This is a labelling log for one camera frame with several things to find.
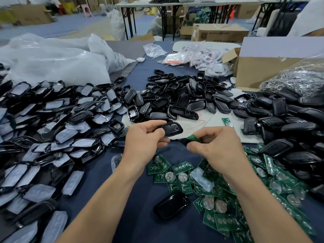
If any lone glossy black shell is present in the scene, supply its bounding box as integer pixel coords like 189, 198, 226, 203
153, 192, 190, 221

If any large white plastic bag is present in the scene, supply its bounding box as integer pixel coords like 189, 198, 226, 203
0, 33, 136, 86

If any small crumpled clear plastic bag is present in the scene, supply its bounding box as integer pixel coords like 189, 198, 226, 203
143, 43, 168, 59

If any person's left hand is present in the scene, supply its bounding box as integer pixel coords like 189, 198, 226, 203
121, 120, 170, 175

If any brown cardboard box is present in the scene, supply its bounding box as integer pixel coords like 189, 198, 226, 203
191, 24, 250, 44

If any white sack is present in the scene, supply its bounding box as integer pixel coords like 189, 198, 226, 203
108, 8, 126, 41

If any heap of clear parts bags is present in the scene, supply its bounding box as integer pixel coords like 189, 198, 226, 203
190, 45, 234, 78

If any person's left forearm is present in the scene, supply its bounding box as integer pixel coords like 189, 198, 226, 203
57, 164, 145, 243

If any clear bag of metal parts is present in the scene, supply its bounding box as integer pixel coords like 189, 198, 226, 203
259, 58, 324, 97

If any pink plastic stool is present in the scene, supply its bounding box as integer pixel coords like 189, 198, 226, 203
81, 4, 93, 18

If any large open cardboard box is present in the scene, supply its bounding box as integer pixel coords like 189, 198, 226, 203
222, 37, 324, 91

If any pile of black shell halves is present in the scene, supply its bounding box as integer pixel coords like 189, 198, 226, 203
124, 69, 259, 122

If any pile of green circuit boards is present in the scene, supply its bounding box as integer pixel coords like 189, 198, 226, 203
147, 116, 315, 243

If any person's right hand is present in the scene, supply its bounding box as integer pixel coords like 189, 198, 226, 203
187, 126, 249, 175

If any clear bag with red label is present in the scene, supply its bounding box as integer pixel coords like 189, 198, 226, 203
162, 51, 193, 65

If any long white table top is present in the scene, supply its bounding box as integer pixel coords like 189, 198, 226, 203
115, 0, 309, 9

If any small green circuit board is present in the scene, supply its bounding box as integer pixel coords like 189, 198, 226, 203
183, 135, 202, 146

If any pile of shells with pads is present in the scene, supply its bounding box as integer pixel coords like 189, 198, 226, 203
0, 63, 133, 243

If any person's right forearm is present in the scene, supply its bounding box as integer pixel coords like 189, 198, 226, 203
223, 164, 312, 243

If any pile of assembled black fobs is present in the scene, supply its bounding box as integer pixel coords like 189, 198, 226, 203
242, 87, 324, 200

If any black metal table frame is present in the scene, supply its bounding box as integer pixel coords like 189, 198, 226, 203
119, 5, 182, 41

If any clear plastic film piece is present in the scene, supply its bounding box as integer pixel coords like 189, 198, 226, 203
190, 167, 216, 193

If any tan cardboard box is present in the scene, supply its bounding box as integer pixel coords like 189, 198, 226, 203
11, 4, 53, 26

